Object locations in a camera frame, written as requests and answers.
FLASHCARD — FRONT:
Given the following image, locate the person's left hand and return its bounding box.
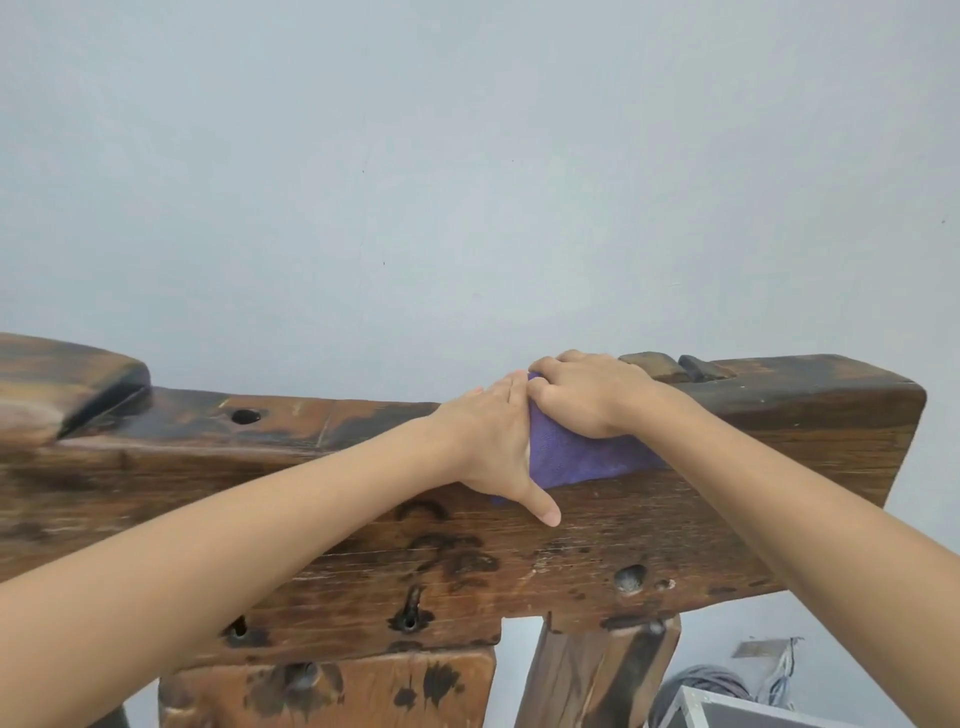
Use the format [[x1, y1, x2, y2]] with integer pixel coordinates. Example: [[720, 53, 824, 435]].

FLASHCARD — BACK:
[[427, 368, 564, 529]]

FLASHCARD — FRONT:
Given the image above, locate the person's right hand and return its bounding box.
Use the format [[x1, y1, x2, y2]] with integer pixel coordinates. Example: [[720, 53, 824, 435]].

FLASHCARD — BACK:
[[526, 349, 691, 441]]

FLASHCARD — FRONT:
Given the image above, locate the purple microfibre cloth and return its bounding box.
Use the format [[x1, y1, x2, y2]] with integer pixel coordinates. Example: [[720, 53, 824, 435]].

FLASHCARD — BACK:
[[487, 371, 671, 508]]

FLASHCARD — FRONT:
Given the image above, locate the rustic wooden armchair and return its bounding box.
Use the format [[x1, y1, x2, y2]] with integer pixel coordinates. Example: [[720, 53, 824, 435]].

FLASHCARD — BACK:
[[0, 332, 928, 728]]

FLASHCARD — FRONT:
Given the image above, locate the person's right forearm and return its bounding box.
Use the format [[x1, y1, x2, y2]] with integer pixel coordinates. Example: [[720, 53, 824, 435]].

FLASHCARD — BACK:
[[644, 386, 960, 725]]

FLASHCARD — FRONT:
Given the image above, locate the person's left forearm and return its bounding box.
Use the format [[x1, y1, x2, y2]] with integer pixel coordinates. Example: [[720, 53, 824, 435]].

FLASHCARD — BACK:
[[0, 412, 470, 728]]

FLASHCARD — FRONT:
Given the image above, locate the silver metal open box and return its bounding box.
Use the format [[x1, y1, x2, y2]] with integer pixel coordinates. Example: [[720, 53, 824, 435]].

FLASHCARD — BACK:
[[653, 686, 856, 728]]

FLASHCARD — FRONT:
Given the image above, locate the grey cable coil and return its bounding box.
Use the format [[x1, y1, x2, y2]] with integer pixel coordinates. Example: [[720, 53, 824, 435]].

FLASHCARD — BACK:
[[646, 663, 755, 728]]

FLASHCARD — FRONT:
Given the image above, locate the bundle of white cables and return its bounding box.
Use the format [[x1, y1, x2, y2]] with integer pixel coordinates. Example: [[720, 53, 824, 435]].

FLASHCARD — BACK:
[[753, 637, 805, 712]]

